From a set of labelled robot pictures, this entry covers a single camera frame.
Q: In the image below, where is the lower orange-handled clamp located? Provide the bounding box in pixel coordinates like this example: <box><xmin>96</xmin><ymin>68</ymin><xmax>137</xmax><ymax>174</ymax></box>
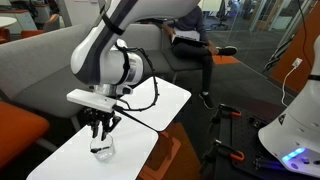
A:
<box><xmin>204</xmin><ymin>139</ymin><xmax>245</xmax><ymax>162</ymax></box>

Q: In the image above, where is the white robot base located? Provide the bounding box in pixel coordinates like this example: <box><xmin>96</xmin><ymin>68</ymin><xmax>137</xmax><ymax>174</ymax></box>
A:
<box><xmin>258</xmin><ymin>36</ymin><xmax>320</xmax><ymax>178</ymax></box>

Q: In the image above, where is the orange-handled clamp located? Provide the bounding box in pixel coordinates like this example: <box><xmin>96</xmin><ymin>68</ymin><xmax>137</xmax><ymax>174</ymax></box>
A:
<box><xmin>211</xmin><ymin>104</ymin><xmax>241</xmax><ymax>124</ymax></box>
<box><xmin>204</xmin><ymin>139</ymin><xmax>245</xmax><ymax>162</ymax></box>

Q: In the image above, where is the near white side table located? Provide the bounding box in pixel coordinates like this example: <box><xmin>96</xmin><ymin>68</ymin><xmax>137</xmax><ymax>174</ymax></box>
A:
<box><xmin>26</xmin><ymin>114</ymin><xmax>158</xmax><ymax>180</ymax></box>

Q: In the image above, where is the grey corner sofa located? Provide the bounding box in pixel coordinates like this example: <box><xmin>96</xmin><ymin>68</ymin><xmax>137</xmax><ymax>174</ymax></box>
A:
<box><xmin>0</xmin><ymin>24</ymin><xmax>202</xmax><ymax>119</ymax></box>

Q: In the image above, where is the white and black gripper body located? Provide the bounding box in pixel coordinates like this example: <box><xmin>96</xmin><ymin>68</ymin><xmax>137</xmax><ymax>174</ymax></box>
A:
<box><xmin>66</xmin><ymin>89</ymin><xmax>117</xmax><ymax>114</ymax></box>

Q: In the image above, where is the seated person in dark clothes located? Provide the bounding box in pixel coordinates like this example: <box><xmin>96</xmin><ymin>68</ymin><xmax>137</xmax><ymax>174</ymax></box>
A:
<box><xmin>161</xmin><ymin>6</ymin><xmax>237</xmax><ymax>109</ymax></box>

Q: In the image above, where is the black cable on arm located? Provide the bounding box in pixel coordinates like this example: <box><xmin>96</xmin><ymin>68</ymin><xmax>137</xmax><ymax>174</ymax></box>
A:
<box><xmin>113</xmin><ymin>39</ymin><xmax>160</xmax><ymax>112</ymax></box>

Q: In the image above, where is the far white side table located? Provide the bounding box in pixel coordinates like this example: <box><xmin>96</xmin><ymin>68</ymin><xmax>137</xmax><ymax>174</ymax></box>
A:
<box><xmin>117</xmin><ymin>77</ymin><xmax>191</xmax><ymax>131</ymax></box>

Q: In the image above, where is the upper orange-handled clamp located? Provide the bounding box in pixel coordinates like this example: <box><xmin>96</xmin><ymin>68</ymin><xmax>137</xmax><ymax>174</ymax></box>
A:
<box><xmin>211</xmin><ymin>104</ymin><xmax>241</xmax><ymax>124</ymax></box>

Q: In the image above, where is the white side table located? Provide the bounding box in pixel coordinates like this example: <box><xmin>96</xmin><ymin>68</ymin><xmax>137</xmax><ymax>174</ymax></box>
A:
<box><xmin>117</xmin><ymin>77</ymin><xmax>191</xmax><ymax>131</ymax></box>
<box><xmin>26</xmin><ymin>114</ymin><xmax>158</xmax><ymax>180</ymax></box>

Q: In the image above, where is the orange wall panel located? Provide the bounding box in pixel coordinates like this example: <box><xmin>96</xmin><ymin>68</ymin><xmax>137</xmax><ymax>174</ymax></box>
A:
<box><xmin>270</xmin><ymin>2</ymin><xmax>320</xmax><ymax>93</ymax></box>

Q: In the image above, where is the orange chair seat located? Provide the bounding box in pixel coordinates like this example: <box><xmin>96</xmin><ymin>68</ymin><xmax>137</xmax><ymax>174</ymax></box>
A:
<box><xmin>0</xmin><ymin>101</ymin><xmax>49</xmax><ymax>168</ymax></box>

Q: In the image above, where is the white wall plug with cable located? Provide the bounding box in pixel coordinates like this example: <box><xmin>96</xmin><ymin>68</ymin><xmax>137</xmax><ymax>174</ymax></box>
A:
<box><xmin>281</xmin><ymin>57</ymin><xmax>304</xmax><ymax>108</ymax></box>

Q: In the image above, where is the round white background table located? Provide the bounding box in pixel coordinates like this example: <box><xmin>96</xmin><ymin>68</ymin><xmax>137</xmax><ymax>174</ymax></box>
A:
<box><xmin>0</xmin><ymin>17</ymin><xmax>17</xmax><ymax>28</ymax></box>

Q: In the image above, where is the clear glass cup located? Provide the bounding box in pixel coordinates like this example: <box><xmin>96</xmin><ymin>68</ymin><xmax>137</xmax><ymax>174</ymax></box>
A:
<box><xmin>90</xmin><ymin>134</ymin><xmax>116</xmax><ymax>163</ymax></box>

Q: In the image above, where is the orange background chair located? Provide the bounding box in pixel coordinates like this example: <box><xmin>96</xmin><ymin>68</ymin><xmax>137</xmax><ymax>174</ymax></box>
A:
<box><xmin>20</xmin><ymin>14</ymin><xmax>60</xmax><ymax>39</ymax></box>

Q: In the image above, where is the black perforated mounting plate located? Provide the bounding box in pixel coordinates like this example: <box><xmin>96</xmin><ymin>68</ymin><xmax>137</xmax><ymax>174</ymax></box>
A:
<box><xmin>214</xmin><ymin>107</ymin><xmax>320</xmax><ymax>180</ymax></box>

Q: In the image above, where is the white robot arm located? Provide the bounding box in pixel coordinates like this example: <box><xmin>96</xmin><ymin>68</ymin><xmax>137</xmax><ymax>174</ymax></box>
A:
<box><xmin>71</xmin><ymin>0</ymin><xmax>199</xmax><ymax>98</ymax></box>

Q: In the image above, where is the small black brush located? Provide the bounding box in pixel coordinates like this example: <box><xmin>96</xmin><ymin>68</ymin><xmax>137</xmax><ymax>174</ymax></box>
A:
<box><xmin>90</xmin><ymin>146</ymin><xmax>110</xmax><ymax>153</ymax></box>

